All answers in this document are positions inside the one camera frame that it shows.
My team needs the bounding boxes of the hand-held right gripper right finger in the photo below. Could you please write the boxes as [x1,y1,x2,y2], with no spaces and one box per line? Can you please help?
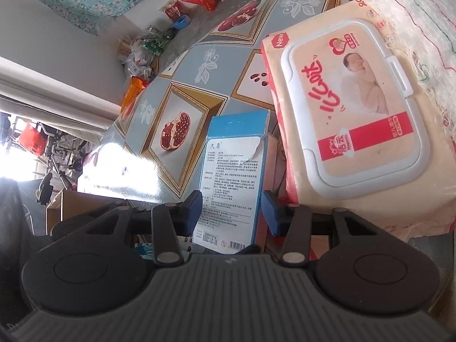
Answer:
[262,190,387,268]

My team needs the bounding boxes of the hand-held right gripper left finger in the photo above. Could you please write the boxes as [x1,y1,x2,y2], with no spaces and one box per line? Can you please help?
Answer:
[53,190,204,267]

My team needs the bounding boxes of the blue cardboard packet white label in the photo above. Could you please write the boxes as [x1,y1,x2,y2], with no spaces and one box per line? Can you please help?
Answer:
[192,110,271,253]

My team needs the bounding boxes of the brown cardboard box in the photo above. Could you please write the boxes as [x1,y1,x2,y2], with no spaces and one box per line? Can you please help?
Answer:
[46,190,129,236]

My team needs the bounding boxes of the red hanging bag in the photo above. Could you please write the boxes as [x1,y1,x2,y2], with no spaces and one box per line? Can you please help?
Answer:
[18,121,48,157]

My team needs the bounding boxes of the fruit-print tablecloth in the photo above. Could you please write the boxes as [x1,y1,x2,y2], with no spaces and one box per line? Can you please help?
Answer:
[82,0,357,207]

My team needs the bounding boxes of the baby wet wipes pack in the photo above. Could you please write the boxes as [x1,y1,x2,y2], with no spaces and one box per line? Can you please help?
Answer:
[260,0,456,237]

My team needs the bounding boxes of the orange packet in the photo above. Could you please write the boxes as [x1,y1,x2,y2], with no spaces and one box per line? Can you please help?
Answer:
[120,76,150,115]

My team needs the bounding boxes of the pile of snack bags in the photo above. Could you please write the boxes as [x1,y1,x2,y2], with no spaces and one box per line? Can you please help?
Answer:
[119,25,179,79]

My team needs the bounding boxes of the red paper cup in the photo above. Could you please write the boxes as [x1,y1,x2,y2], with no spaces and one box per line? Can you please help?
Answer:
[163,1,183,20]

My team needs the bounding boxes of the white fluffy towel coloured lines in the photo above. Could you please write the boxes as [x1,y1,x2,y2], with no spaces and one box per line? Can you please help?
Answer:
[328,0,456,139]

